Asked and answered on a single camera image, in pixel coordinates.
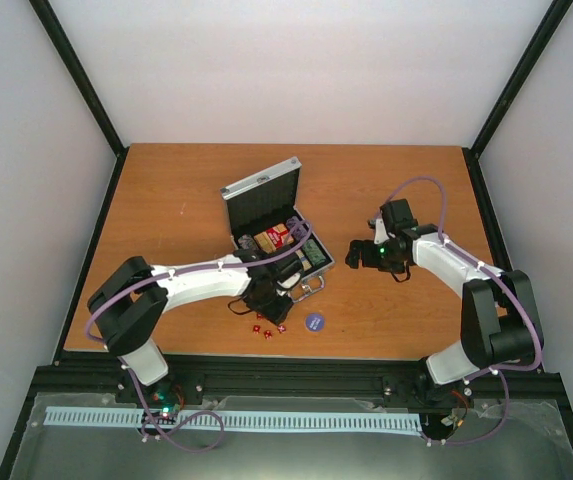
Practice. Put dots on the blue white poker chip stack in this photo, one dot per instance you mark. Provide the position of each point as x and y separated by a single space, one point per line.
247 242

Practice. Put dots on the green poker chip stack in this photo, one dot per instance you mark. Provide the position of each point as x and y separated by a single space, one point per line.
314 253

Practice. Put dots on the white slotted cable duct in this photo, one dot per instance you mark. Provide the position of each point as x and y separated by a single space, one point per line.
239 421

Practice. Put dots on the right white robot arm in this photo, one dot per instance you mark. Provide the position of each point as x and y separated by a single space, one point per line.
500 327

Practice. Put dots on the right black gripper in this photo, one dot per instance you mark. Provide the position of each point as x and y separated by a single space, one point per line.
366 245

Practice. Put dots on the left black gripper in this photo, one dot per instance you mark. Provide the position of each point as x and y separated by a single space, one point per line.
276 316

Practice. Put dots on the blue playing card deck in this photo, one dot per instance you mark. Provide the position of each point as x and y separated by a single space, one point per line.
304 260

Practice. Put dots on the red playing card deck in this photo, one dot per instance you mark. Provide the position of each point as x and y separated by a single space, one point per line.
273 238

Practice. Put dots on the aluminium poker case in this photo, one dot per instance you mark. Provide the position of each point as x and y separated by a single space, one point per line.
262 215

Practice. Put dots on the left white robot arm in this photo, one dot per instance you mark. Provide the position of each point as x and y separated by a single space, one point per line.
127 307

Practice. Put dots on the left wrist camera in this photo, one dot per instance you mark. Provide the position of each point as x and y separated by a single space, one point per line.
289 283

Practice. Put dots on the blue small blind button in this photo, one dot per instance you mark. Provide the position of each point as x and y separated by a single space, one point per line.
314 322

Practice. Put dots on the purple poker chip stack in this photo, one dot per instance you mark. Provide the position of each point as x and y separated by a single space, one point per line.
297 228

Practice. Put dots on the black aluminium frame rail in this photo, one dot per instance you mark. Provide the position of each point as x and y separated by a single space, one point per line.
191 379

